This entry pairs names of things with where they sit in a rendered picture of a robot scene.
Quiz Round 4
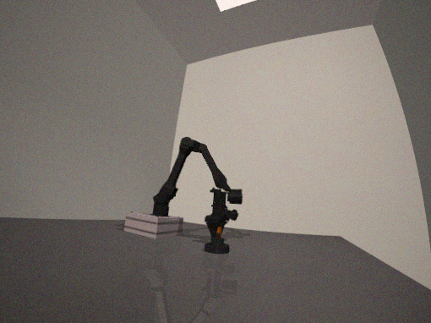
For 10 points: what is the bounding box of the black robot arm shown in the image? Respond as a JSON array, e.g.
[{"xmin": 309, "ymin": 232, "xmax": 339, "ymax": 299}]
[{"xmin": 152, "ymin": 137, "xmax": 243, "ymax": 221}]

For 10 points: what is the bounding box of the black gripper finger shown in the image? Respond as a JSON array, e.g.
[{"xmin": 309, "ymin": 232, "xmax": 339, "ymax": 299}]
[
  {"xmin": 219, "ymin": 222, "xmax": 227, "ymax": 234},
  {"xmin": 206, "ymin": 222, "xmax": 221, "ymax": 238}
]

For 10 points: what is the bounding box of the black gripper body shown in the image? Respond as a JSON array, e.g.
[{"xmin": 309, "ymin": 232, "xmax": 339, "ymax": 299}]
[{"xmin": 205, "ymin": 202, "xmax": 230, "ymax": 223}]

